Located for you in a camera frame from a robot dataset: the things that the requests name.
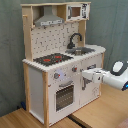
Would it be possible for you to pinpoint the toy microwave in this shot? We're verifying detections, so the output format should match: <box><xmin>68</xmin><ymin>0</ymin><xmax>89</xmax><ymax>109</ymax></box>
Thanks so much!
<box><xmin>66</xmin><ymin>3</ymin><xmax>90</xmax><ymax>21</ymax></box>

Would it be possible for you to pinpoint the grey toy sink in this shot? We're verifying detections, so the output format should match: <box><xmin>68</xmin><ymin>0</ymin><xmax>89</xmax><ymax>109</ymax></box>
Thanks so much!
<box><xmin>66</xmin><ymin>47</ymin><xmax>94</xmax><ymax>56</ymax></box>

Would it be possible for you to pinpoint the toy oven door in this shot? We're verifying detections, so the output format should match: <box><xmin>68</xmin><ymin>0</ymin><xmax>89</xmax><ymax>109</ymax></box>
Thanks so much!
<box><xmin>55</xmin><ymin>81</ymin><xmax>74</xmax><ymax>112</ymax></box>

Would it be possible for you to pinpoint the wooden toy kitchen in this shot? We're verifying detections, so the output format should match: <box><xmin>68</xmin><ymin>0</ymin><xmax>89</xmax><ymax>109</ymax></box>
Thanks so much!
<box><xmin>22</xmin><ymin>2</ymin><xmax>105</xmax><ymax>127</ymax></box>

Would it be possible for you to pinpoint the left stove knob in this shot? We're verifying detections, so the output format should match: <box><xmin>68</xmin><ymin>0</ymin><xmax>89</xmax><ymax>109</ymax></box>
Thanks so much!
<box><xmin>54</xmin><ymin>73</ymin><xmax>60</xmax><ymax>79</ymax></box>

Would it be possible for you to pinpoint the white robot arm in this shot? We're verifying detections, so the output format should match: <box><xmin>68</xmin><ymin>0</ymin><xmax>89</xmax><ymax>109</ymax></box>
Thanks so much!
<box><xmin>82</xmin><ymin>61</ymin><xmax>128</xmax><ymax>91</ymax></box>

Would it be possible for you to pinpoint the grey range hood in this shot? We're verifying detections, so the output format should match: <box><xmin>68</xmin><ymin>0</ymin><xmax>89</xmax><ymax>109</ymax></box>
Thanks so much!
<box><xmin>35</xmin><ymin>6</ymin><xmax>64</xmax><ymax>27</ymax></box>

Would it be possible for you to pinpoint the black toy stovetop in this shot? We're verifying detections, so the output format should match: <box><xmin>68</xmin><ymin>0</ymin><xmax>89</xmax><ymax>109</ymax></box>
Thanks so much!
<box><xmin>34</xmin><ymin>53</ymin><xmax>71</xmax><ymax>67</ymax></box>

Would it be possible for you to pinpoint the black toy faucet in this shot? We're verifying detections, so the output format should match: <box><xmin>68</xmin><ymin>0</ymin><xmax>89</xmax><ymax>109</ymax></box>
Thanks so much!
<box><xmin>67</xmin><ymin>33</ymin><xmax>82</xmax><ymax>49</ymax></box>

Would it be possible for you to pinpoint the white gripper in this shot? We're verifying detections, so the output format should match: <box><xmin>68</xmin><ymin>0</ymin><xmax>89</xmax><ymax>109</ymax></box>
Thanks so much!
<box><xmin>82</xmin><ymin>68</ymin><xmax>103</xmax><ymax>83</ymax></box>

